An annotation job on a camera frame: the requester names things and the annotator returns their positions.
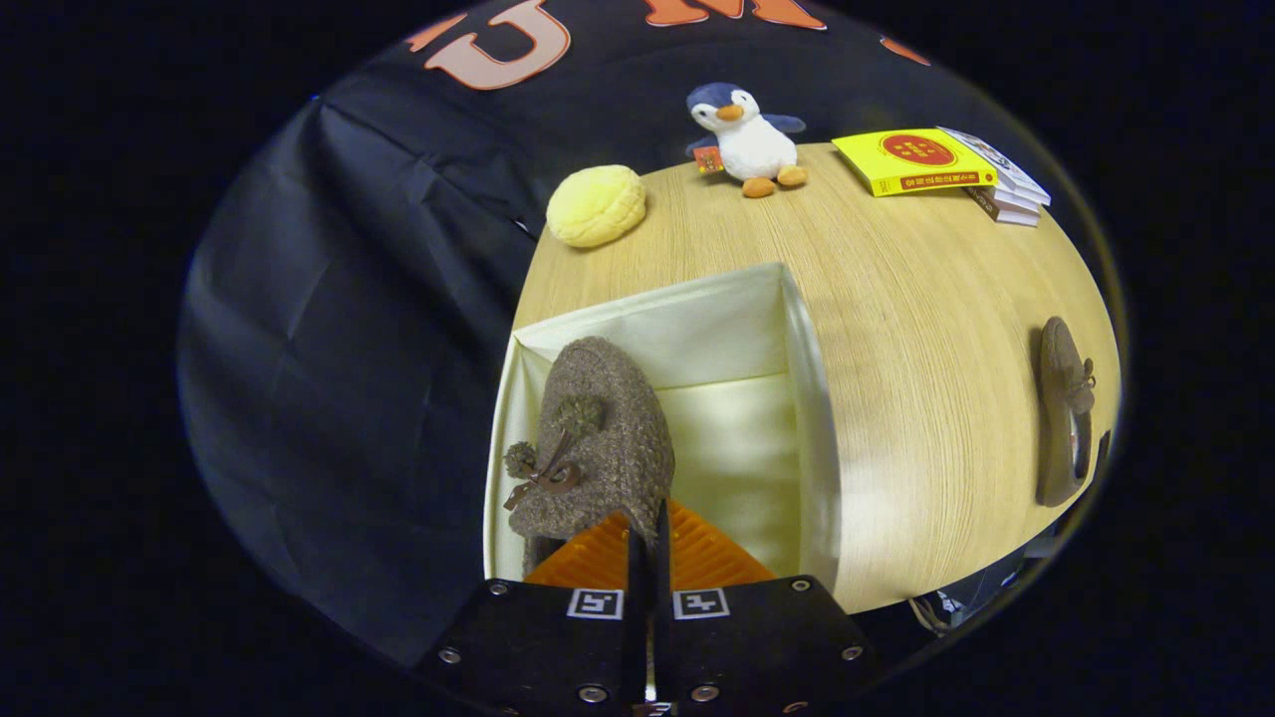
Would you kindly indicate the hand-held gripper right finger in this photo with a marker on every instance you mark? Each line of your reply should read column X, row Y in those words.
column 757, row 647

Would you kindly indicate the yellow plush bun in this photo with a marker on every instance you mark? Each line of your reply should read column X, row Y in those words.
column 596, row 206

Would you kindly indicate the brown knitted shoe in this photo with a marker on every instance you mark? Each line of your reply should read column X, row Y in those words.
column 1058, row 418
column 608, row 428

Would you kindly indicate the yellow book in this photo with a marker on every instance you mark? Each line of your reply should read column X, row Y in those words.
column 911, row 159

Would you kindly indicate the penguin plush toy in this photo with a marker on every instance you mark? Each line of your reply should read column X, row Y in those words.
column 752, row 144

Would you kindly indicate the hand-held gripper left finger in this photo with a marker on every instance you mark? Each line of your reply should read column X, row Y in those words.
column 558, row 647

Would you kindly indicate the cream fabric storage box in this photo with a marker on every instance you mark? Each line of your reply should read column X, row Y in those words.
column 737, row 339

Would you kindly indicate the white illustrated book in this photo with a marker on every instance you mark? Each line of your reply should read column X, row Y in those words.
column 1001, row 164

